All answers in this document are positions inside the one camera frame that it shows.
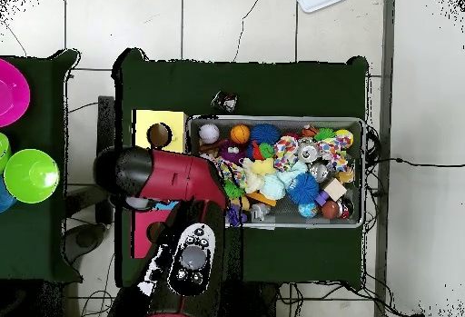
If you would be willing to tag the colourful paper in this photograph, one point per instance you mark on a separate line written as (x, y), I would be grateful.
(336, 152)
(230, 171)

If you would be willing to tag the crushed red black can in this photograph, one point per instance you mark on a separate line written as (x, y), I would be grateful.
(225, 101)

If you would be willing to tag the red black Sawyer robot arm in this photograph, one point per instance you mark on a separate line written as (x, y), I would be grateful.
(174, 177)

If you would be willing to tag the wooden box with three holes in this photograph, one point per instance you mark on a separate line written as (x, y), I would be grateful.
(174, 120)

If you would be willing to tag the purple spiky monster toy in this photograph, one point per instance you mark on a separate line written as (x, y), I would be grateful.
(232, 151)

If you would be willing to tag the orange foam basketball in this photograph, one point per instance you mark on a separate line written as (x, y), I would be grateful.
(240, 134)

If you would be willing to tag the green spiky rubber ball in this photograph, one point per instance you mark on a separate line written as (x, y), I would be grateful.
(233, 190)

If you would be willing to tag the white foam baseball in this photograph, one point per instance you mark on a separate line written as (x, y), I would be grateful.
(209, 133)

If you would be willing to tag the blue spiky rubber ball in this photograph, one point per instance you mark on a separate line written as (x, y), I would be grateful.
(264, 134)
(303, 188)

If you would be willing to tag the crushed silver can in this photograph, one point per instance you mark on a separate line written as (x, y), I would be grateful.
(308, 152)

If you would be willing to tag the dark green table cloth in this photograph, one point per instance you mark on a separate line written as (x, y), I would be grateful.
(272, 84)
(36, 240)

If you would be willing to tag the blue green globe ball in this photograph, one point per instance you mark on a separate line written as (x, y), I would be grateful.
(308, 210)

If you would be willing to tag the grey round floor base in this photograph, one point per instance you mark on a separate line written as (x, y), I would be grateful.
(85, 239)

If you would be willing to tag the white tray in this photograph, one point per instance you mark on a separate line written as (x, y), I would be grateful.
(319, 1)

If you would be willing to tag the lime green bowl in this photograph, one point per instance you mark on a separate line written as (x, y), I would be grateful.
(31, 176)
(3, 150)

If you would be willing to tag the blue bowl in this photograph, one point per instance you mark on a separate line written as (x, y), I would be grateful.
(5, 199)

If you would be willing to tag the magenta round object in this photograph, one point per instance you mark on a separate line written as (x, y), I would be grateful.
(11, 91)

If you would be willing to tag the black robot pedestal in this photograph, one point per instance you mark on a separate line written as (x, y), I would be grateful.
(261, 302)

